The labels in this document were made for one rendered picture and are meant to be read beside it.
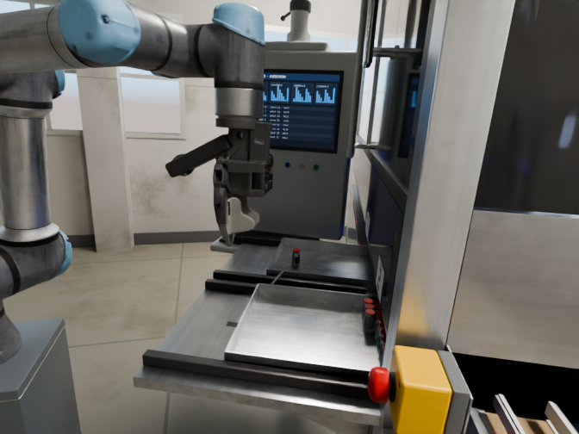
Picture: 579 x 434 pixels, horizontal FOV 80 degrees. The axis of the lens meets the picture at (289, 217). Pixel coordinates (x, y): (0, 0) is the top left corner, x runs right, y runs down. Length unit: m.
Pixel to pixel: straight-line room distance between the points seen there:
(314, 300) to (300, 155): 0.75
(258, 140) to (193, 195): 3.09
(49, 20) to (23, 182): 0.43
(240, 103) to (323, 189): 0.97
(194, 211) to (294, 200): 2.27
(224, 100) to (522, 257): 0.44
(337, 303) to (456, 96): 0.56
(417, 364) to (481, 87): 0.32
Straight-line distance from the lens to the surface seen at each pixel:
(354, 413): 0.61
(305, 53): 1.46
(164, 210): 3.66
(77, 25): 0.50
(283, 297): 0.86
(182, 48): 0.56
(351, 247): 1.15
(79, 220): 3.83
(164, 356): 0.68
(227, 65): 0.54
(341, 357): 0.70
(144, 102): 3.53
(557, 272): 0.52
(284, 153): 1.46
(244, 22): 0.55
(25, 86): 0.86
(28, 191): 0.91
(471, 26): 0.45
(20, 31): 0.60
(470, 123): 0.44
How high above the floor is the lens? 1.30
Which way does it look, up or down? 16 degrees down
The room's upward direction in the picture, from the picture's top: 3 degrees clockwise
